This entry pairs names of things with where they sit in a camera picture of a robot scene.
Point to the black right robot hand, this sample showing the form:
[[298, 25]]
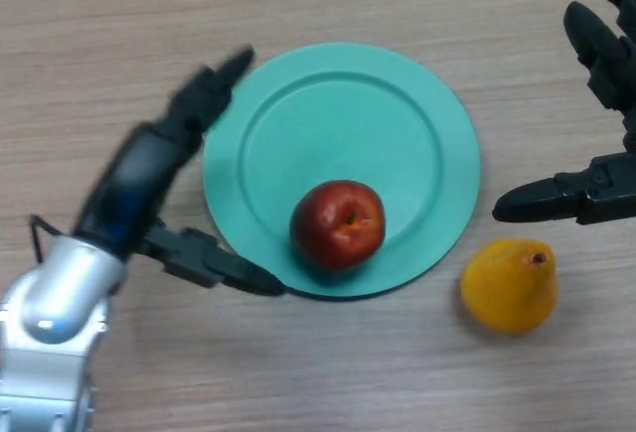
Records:
[[601, 188]]

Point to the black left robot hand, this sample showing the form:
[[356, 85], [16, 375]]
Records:
[[144, 174]]

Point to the red apple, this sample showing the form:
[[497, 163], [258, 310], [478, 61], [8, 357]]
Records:
[[338, 226]]

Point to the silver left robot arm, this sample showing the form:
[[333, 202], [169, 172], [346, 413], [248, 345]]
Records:
[[49, 323]]

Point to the green round plate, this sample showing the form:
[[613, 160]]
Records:
[[343, 124]]

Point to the yellow pear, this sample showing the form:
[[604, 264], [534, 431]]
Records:
[[509, 285]]

